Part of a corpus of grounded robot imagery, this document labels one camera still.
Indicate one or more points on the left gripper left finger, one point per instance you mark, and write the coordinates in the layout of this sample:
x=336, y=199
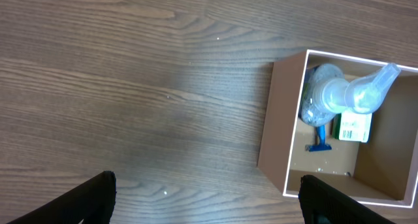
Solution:
x=91, y=202

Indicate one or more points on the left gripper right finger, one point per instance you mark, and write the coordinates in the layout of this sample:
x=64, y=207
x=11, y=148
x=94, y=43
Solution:
x=321, y=203

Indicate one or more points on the blue disposable razor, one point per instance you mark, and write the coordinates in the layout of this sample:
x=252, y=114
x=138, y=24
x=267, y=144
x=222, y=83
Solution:
x=321, y=144

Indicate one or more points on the green Dettol soap bar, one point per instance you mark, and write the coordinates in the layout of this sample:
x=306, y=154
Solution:
x=349, y=126

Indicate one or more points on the clear spray bottle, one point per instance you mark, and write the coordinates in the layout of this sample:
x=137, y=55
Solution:
x=326, y=93

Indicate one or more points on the white cardboard box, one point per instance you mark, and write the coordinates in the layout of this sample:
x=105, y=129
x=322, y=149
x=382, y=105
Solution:
x=381, y=172

